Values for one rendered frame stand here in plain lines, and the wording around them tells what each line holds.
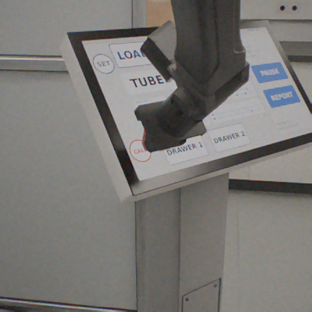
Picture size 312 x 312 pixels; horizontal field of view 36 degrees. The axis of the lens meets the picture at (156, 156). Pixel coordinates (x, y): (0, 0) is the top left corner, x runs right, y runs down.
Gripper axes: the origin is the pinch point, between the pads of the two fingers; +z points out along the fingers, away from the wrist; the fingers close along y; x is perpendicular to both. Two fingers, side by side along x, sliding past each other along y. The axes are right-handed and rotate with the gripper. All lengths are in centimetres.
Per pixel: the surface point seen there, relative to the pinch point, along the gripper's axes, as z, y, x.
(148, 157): 2.3, -0.9, 1.6
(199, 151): 2.4, -11.5, 3.0
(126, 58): 2.5, -5.0, -17.4
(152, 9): 145, -142, -129
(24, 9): 65, -20, -75
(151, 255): 35.2, -12.7, 15.9
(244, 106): 2.7, -27.1, -3.6
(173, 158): 2.3, -5.4, 2.9
